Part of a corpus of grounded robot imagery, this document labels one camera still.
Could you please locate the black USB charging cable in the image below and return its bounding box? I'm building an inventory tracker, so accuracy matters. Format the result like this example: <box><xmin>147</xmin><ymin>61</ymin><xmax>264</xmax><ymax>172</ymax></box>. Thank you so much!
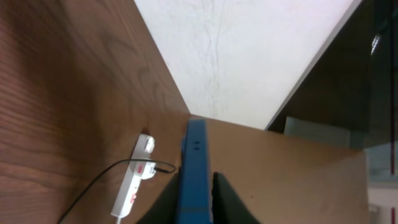
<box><xmin>57</xmin><ymin>158</ymin><xmax>177</xmax><ymax>224</ymax></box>

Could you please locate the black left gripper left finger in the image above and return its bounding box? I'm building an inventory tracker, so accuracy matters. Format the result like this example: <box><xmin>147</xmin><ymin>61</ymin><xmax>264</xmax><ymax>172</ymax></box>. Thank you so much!
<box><xmin>137</xmin><ymin>173</ymin><xmax>179</xmax><ymax>224</ymax></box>

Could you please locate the white power strip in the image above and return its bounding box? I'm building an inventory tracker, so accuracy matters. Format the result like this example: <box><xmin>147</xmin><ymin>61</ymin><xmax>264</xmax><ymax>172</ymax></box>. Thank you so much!
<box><xmin>110</xmin><ymin>159</ymin><xmax>157</xmax><ymax>218</ymax></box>

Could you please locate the blue Samsung Galaxy smartphone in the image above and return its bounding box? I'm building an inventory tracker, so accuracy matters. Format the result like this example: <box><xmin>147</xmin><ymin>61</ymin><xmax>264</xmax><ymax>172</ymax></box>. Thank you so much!
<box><xmin>175</xmin><ymin>119</ymin><xmax>213</xmax><ymax>224</ymax></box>

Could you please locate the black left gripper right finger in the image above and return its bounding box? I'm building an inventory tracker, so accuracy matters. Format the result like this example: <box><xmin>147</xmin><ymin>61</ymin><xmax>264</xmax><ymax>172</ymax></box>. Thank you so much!
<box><xmin>211</xmin><ymin>172</ymin><xmax>259</xmax><ymax>224</ymax></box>

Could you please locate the white USB charger plug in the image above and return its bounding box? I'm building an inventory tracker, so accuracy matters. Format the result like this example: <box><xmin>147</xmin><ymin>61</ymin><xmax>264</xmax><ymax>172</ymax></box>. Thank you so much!
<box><xmin>131</xmin><ymin>134</ymin><xmax>155</xmax><ymax>159</ymax></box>

